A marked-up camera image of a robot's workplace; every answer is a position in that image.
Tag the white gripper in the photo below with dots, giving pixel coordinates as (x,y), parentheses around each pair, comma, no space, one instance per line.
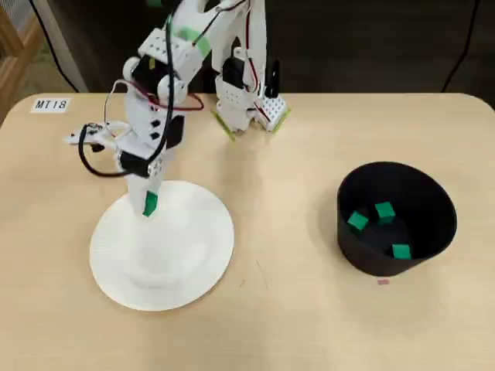
(144,182)

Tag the green cube block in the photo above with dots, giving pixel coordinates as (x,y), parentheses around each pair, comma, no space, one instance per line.
(401,251)
(150,204)
(357,221)
(384,213)

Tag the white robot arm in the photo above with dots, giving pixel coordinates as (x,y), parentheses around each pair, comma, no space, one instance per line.
(255,35)

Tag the white paper plate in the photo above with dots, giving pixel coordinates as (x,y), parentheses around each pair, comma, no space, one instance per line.
(185,278)

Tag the black pot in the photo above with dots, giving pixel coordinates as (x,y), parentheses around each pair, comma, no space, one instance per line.
(386,266)

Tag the yellow-green base board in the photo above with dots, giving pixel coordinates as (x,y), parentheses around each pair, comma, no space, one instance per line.
(226,129)

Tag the white MT18 label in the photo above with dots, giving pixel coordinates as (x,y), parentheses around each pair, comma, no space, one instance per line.
(50,104)

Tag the green tape strip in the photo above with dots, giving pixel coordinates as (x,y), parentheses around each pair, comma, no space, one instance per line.
(195,40)

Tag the small green tape piece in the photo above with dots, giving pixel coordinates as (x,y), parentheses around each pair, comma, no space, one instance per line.
(154,2)

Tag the white mesh panel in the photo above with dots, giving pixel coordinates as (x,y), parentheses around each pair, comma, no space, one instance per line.
(19,15)

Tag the small pink tape mark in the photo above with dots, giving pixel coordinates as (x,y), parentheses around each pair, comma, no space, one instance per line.
(384,282)

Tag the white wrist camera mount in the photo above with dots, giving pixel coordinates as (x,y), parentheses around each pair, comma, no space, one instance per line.
(73,139)

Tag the wooden furniture frame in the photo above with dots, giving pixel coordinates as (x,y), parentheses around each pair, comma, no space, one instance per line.
(19,58)

